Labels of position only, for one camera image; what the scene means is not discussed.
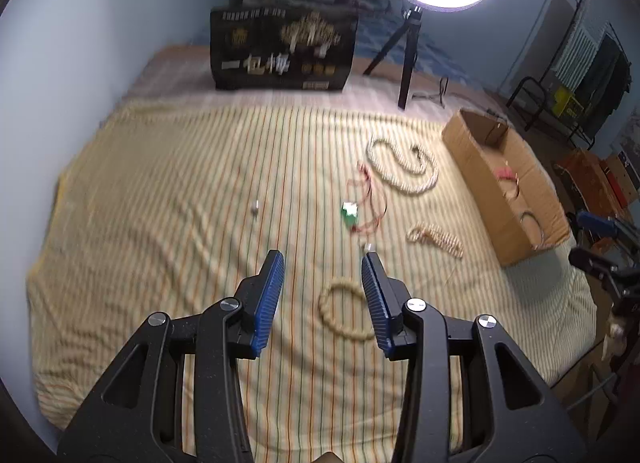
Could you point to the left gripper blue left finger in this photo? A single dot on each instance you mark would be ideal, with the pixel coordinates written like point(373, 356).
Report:
point(259, 296)

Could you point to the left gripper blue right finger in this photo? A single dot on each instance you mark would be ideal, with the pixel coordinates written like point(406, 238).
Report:
point(396, 317)

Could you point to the cardboard box tray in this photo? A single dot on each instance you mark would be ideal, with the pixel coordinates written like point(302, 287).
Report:
point(479, 144)

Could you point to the yellow striped blanket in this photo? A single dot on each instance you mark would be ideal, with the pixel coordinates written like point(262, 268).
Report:
point(154, 214)

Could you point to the black metal rack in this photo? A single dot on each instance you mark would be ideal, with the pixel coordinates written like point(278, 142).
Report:
point(554, 111)

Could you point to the checkered beige bedsheet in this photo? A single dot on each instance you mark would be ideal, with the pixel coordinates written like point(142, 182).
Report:
point(181, 75)

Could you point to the black snack bag chinese text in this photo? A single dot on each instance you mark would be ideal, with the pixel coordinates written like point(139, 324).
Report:
point(281, 48)

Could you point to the black tripod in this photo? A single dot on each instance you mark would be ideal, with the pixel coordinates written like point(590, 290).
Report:
point(410, 29)

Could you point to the red strap wristwatch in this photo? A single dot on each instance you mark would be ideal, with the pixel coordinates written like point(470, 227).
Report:
point(506, 174)

